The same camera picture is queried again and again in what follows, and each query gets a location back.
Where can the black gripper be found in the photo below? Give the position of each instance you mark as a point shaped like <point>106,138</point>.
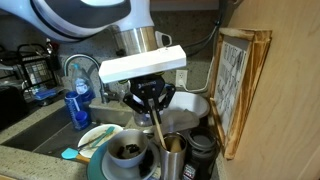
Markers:
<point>146,86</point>

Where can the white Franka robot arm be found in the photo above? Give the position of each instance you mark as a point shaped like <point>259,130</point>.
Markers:
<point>66,16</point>

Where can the large white mixing bowl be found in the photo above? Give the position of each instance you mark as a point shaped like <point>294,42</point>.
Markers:
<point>190,101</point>

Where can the white dish cloth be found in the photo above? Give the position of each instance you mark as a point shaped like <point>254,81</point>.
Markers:
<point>180,120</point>

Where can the dark metal sink faucet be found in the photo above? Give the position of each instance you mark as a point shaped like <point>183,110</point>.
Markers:
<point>100,71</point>

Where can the dark table knife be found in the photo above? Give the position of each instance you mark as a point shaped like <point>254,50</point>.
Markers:
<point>91,140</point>

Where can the blue dish soap spray bottle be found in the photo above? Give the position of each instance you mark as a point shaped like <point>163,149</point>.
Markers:
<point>80,85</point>

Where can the dirty white plate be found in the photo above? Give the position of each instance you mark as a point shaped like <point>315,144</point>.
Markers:
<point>90,138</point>

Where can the blue water bottle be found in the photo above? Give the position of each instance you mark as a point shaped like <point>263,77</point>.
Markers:
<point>76,111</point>

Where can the grey small plate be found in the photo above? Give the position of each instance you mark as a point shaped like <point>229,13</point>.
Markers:
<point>113,171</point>

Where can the wood framed text sign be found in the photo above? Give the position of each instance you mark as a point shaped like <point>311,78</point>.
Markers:
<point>233,83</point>

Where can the blue sponge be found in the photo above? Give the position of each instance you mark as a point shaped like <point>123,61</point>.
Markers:
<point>45,94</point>

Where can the steel sink basin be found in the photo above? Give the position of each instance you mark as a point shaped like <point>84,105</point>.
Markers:
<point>43,130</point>

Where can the black countertop appliance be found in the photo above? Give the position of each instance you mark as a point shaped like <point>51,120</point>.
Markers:
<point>11,106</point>

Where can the white wall outlet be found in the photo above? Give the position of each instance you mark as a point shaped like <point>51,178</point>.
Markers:
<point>181,78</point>

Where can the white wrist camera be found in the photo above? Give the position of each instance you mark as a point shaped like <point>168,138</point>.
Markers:
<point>143,63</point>

